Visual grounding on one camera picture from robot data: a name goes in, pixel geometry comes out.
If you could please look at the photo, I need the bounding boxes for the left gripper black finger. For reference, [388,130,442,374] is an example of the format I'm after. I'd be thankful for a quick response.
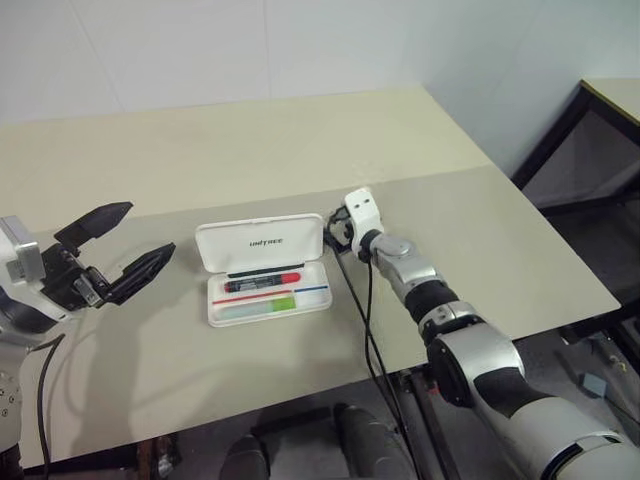
[53,201,135,257]
[99,242,178,309]

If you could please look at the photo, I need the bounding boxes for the green translucent lead box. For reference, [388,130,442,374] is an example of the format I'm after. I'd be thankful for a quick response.
[222,296,296,317]

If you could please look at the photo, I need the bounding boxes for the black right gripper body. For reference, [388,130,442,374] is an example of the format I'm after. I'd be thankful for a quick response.
[325,203,357,251]

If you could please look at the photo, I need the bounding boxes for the white plastic pencil case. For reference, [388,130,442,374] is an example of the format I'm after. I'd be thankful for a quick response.
[193,212,335,329]

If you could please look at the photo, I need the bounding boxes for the small grey box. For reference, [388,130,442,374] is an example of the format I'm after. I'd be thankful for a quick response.
[579,372,607,399]

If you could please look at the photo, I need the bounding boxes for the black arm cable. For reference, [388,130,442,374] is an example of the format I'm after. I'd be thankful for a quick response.
[327,239,419,480]
[37,333,67,474]

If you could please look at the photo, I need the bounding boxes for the red and green marker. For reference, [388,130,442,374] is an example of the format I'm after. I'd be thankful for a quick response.
[222,271,303,295]

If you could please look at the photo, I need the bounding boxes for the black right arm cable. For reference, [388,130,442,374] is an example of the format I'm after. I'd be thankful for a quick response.
[327,239,419,480]

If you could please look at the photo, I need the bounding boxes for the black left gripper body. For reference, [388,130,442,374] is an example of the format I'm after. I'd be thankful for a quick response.
[39,242,114,311]

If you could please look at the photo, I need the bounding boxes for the black framed side table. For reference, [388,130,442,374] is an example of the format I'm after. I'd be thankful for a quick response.
[509,77,640,211]

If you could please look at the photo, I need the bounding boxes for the dark grey rounded shape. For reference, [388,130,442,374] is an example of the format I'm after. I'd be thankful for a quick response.
[224,433,282,480]
[332,402,419,480]

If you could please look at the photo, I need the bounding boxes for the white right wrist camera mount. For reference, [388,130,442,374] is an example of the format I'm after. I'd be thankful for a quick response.
[343,185,386,260]

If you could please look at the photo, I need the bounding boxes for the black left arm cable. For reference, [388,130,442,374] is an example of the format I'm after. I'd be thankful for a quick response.
[37,333,67,474]

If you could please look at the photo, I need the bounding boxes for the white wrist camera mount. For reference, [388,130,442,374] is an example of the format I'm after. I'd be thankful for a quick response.
[343,185,386,260]
[0,214,40,287]

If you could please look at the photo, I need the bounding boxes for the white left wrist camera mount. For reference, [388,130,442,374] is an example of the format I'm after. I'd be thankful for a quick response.
[0,214,40,287]

